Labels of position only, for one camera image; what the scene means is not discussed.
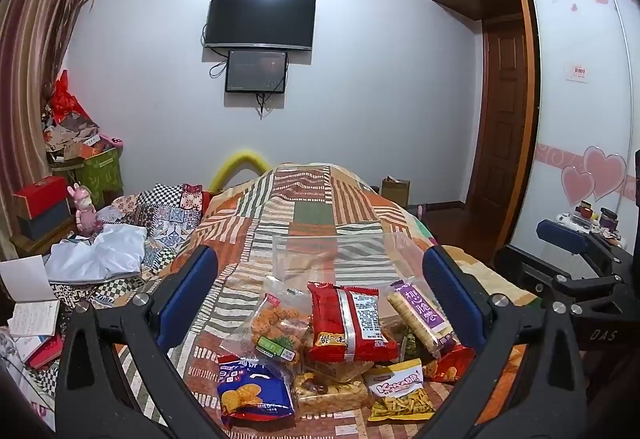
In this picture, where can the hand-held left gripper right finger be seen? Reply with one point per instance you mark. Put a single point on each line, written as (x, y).
(450, 289)

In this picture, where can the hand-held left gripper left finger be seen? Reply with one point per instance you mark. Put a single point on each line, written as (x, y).
(195, 279)

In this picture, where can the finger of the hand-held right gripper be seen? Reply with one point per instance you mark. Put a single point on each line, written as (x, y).
(530, 269)
(562, 234)

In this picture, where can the purple rice cracker packet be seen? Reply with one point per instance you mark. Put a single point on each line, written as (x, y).
(415, 319)

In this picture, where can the red orange chip packet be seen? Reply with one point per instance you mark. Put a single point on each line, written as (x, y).
(447, 364)

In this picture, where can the clear bag of fried snacks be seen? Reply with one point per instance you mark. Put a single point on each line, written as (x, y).
(275, 324)

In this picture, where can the clear plastic container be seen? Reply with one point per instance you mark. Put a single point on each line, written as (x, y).
(350, 249)

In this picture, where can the yellow white snack packet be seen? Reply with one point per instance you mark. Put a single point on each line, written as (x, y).
(395, 384)

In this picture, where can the red snack packet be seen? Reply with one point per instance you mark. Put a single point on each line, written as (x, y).
(330, 314)

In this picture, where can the blue cracker packet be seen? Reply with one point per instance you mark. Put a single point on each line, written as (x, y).
(250, 394)

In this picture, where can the clear date candy packet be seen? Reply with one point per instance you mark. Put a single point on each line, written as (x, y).
(330, 391)

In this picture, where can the white stickered case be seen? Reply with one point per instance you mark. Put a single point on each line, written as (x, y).
(570, 219)

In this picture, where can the green small snack packet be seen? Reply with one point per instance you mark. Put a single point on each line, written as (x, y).
(412, 344)

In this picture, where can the checkered patchwork quilt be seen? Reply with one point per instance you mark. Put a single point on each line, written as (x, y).
(165, 214)

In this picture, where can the white cloth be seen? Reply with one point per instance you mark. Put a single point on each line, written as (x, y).
(105, 254)

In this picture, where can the white sliding door pink hearts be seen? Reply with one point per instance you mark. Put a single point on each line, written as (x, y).
(575, 129)

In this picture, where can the cardboard box on floor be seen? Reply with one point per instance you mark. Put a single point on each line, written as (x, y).
(395, 194)

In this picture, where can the yellow foam tube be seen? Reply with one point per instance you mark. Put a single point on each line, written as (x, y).
(240, 159)

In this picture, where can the brown wooden door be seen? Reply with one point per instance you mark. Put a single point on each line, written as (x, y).
(505, 119)

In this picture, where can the pink bear figure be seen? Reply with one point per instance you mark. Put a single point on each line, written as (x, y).
(84, 211)

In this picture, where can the green gift bag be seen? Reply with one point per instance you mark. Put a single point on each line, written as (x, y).
(100, 174)

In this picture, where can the grey box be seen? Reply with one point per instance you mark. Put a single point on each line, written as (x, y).
(47, 221)

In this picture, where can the white red door sticker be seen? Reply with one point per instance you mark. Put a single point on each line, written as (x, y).
(577, 73)

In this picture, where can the red book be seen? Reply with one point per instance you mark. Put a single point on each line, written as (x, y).
(45, 351)

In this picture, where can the open white notebook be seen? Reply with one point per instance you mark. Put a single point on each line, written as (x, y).
(30, 304)

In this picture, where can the red box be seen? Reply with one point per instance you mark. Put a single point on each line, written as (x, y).
(40, 196)

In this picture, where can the brown patterned paper bag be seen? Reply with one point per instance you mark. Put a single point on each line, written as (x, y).
(75, 126)

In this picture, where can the red plastic bag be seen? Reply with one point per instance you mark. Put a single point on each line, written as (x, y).
(65, 96)

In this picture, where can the striped brown curtain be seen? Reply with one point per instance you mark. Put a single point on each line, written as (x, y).
(35, 69)

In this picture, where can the small black wall monitor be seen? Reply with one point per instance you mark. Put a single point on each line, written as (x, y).
(256, 70)

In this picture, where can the black wall television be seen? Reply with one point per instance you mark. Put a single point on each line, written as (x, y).
(260, 19)

